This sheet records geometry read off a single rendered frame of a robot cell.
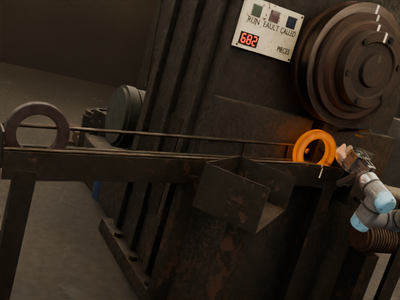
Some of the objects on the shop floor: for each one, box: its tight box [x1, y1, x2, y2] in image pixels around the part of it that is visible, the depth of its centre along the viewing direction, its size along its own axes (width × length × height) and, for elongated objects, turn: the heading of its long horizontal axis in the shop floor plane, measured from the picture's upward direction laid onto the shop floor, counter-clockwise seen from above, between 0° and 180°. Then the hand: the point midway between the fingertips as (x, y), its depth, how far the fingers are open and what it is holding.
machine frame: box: [99, 0, 400, 300], centre depth 227 cm, size 73×108×176 cm
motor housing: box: [329, 226, 400, 300], centre depth 208 cm, size 13×22×54 cm, turn 66°
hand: (337, 150), depth 198 cm, fingers closed
